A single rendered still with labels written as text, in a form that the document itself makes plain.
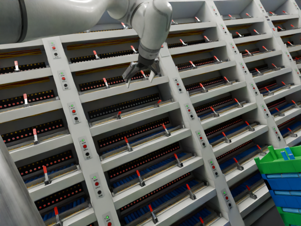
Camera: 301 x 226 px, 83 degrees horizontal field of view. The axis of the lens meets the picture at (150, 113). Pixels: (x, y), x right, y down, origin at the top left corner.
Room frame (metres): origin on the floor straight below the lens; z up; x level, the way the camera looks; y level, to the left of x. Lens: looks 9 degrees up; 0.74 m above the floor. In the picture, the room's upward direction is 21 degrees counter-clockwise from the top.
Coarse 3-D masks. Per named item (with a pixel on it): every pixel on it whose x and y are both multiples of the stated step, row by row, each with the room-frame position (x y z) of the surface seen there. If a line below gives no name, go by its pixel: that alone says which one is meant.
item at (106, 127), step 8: (168, 96) 1.25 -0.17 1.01; (176, 96) 1.16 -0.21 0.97; (144, 104) 1.25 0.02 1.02; (168, 104) 1.13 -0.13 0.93; (176, 104) 1.16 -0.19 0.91; (144, 112) 1.06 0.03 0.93; (152, 112) 1.08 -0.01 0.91; (160, 112) 1.11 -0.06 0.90; (120, 120) 0.99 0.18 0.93; (128, 120) 1.02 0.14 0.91; (136, 120) 1.04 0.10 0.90; (96, 128) 0.94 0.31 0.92; (104, 128) 0.96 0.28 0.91; (112, 128) 0.98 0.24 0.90
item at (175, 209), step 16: (160, 192) 1.20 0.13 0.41; (176, 192) 1.18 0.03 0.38; (192, 192) 1.18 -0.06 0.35; (208, 192) 1.14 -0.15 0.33; (128, 208) 1.12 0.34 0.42; (144, 208) 1.11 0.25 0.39; (160, 208) 1.08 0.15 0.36; (176, 208) 1.07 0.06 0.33; (192, 208) 1.09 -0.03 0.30; (128, 224) 1.01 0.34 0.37; (144, 224) 1.01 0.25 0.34; (160, 224) 1.00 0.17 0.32
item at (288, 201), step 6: (270, 192) 0.91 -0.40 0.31; (276, 198) 0.90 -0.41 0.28; (282, 198) 0.88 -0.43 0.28; (288, 198) 0.86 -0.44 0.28; (294, 198) 0.84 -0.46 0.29; (300, 198) 0.82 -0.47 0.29; (276, 204) 0.91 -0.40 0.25; (282, 204) 0.89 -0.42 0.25; (288, 204) 0.87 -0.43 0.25; (294, 204) 0.85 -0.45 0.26; (300, 204) 0.83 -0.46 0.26
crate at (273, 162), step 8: (272, 152) 1.01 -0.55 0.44; (280, 152) 1.00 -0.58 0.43; (296, 152) 0.94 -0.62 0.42; (256, 160) 0.91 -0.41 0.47; (264, 160) 0.96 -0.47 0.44; (272, 160) 1.01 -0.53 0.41; (280, 160) 0.98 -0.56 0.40; (288, 160) 0.80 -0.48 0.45; (296, 160) 0.78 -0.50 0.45; (264, 168) 0.89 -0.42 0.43; (272, 168) 0.86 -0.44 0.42; (280, 168) 0.84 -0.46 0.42; (288, 168) 0.81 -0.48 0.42; (296, 168) 0.79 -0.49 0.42
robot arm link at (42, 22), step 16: (32, 0) 0.21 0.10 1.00; (48, 0) 0.24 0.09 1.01; (64, 0) 0.27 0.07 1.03; (80, 0) 0.31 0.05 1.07; (96, 0) 0.37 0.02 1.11; (112, 0) 0.49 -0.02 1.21; (128, 0) 0.52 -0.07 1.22; (144, 0) 0.56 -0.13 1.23; (32, 16) 0.22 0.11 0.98; (48, 16) 0.24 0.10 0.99; (64, 16) 0.27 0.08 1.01; (80, 16) 0.30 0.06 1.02; (96, 16) 0.35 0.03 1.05; (112, 16) 0.56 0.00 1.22; (128, 16) 0.56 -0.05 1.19; (32, 32) 0.24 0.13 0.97; (48, 32) 0.26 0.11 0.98; (64, 32) 0.29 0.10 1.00
